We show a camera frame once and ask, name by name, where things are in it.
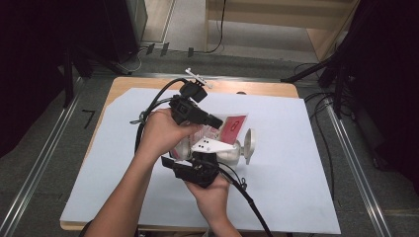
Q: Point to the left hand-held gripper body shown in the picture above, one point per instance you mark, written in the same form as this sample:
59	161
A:
186	107

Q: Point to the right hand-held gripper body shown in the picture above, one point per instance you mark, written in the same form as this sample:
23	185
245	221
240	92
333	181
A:
197	171

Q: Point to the red and white pouch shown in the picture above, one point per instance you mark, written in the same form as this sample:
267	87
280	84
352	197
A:
232	128

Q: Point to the white lidded jug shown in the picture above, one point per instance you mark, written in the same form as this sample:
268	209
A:
248	144

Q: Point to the person's left hand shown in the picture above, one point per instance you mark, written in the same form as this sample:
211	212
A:
164	135

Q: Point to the person's right hand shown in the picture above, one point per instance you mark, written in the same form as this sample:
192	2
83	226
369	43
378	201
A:
210	197

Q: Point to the black table grommet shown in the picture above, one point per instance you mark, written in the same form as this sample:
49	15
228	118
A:
241	93

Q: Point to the black floor tape strip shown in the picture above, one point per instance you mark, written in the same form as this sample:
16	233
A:
190	52
150	48
164	49

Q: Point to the white paper sheet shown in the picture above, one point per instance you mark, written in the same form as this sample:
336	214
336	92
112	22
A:
290	184

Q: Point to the black cabinet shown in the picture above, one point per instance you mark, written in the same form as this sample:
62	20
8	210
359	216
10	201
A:
122	29

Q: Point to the black stand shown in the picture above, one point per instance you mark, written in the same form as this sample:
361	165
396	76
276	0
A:
309	69

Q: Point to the wooden shelf unit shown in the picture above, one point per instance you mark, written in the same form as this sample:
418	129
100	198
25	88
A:
263	21

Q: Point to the dark curtain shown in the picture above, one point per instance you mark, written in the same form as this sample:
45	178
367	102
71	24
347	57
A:
33	65
388	82

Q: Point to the metal floor rail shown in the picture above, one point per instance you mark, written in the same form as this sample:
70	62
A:
362	184
36	171

